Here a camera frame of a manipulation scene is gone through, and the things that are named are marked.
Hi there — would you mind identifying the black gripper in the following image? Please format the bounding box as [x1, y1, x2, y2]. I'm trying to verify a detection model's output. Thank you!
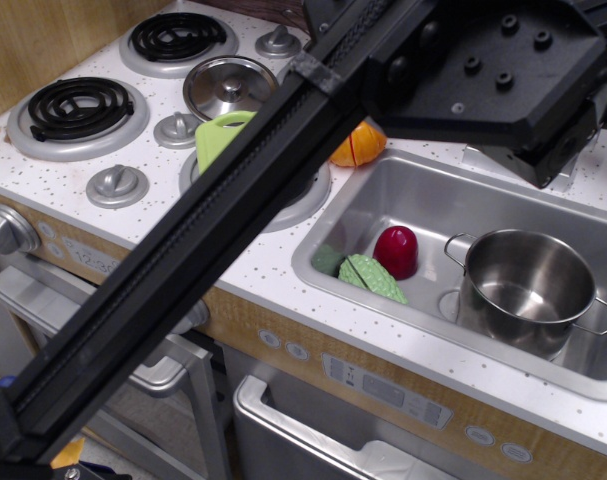
[482, 85, 607, 189]

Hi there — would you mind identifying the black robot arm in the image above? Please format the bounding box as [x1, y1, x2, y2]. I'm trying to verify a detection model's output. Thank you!
[0, 1, 607, 479]

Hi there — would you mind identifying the silver toy sink basin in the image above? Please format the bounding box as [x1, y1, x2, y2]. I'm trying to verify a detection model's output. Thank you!
[292, 150, 607, 401]

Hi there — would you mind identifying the orange toy pumpkin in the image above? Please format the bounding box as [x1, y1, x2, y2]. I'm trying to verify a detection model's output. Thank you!
[329, 121, 388, 168]

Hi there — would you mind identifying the red toy fruit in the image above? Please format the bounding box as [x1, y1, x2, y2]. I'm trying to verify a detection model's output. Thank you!
[373, 226, 419, 280]

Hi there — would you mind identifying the green toy bitter gourd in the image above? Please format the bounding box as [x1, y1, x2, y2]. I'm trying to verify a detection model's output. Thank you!
[338, 254, 408, 305]

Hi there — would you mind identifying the front right stove burner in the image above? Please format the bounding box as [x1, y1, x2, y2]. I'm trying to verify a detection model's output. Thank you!
[178, 151, 331, 233]

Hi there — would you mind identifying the stove burner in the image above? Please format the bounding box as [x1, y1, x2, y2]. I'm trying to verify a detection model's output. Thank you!
[178, 151, 331, 233]
[7, 77, 150, 162]
[119, 12, 239, 79]

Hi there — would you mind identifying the silver stovetop knob back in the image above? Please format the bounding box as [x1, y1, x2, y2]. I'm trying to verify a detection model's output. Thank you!
[255, 25, 302, 59]

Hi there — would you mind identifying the silver stovetop knob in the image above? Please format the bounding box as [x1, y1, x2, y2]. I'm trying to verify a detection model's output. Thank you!
[255, 25, 302, 59]
[86, 164, 149, 209]
[153, 112, 201, 150]

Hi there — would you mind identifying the steel pot lid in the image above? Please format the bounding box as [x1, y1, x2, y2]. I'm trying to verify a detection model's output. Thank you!
[183, 55, 279, 121]

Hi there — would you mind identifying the green toy cutting board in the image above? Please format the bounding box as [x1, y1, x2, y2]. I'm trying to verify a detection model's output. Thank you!
[195, 111, 256, 174]

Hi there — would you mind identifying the silver stovetop knob middle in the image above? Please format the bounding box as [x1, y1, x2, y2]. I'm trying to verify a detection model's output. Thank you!
[153, 112, 201, 150]

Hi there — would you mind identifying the back left stove burner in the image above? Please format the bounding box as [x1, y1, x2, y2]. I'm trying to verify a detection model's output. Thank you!
[119, 12, 239, 79]

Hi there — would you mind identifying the silver oven knob right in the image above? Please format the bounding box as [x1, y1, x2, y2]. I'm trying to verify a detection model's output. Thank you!
[171, 300, 210, 335]

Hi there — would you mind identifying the silver oven knob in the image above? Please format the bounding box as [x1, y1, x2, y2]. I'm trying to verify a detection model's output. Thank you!
[171, 300, 210, 335]
[0, 204, 41, 255]

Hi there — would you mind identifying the silver dishwasher door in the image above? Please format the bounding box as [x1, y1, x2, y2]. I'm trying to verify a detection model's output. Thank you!
[234, 375, 496, 479]

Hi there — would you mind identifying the silver stovetop knob front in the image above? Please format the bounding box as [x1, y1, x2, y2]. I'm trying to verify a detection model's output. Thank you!
[86, 164, 149, 209]

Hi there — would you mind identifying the front left stove burner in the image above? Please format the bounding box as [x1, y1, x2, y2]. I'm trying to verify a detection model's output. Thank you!
[7, 77, 150, 162]

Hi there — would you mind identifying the silver oven knob left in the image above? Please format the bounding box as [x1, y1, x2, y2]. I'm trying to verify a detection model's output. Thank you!
[0, 204, 41, 255]

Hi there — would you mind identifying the yellow tape piece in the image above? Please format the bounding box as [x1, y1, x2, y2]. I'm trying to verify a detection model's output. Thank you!
[50, 437, 85, 469]

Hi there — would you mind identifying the steel pot with handles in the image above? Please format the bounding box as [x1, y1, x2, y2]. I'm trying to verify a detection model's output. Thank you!
[443, 229, 607, 360]

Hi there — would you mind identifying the silver oven door handle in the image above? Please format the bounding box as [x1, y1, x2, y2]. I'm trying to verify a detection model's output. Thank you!
[0, 262, 216, 399]

